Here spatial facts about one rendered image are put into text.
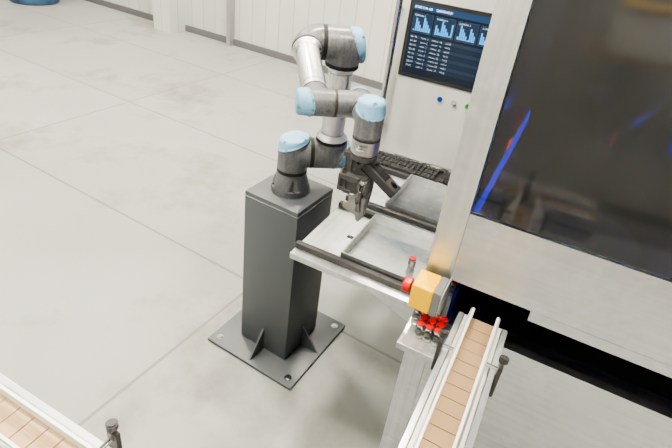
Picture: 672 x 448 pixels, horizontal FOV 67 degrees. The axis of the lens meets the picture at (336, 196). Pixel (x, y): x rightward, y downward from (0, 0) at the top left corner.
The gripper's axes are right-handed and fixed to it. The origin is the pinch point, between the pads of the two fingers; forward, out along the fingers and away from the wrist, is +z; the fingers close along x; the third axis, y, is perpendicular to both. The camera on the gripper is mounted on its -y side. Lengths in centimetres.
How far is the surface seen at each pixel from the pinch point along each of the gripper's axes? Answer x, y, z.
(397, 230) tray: -20.2, -6.0, 13.3
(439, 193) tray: -53, -10, 13
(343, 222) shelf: -13.9, 10.7, 13.5
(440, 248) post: 11.6, -25.7, -7.7
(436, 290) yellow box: 19.6, -28.6, -1.6
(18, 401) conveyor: 85, 27, 5
